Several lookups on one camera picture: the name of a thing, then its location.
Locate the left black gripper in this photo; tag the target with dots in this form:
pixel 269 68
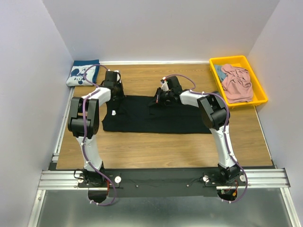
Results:
pixel 121 96

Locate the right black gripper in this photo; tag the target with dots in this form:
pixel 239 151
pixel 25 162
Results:
pixel 157 97

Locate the black t-shirt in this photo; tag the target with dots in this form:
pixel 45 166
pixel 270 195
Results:
pixel 141 114

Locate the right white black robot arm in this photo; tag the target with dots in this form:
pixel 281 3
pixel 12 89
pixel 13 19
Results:
pixel 215 116

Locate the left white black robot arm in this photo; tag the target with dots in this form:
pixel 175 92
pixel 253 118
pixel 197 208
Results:
pixel 83 122

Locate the folded blue cartoon t-shirt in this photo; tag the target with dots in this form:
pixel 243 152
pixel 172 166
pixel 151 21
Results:
pixel 77 71

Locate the light blue garment in bin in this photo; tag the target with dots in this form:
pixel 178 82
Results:
pixel 221 75

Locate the pink t-shirt in bin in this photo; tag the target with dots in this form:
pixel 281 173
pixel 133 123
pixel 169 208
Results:
pixel 237 85

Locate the yellow plastic bin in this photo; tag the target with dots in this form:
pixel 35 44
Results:
pixel 259 96

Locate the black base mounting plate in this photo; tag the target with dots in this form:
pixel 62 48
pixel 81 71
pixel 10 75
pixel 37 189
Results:
pixel 163 191

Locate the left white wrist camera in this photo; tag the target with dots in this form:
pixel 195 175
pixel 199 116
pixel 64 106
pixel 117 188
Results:
pixel 112 76

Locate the aluminium frame rail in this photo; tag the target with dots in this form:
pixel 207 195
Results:
pixel 257 178

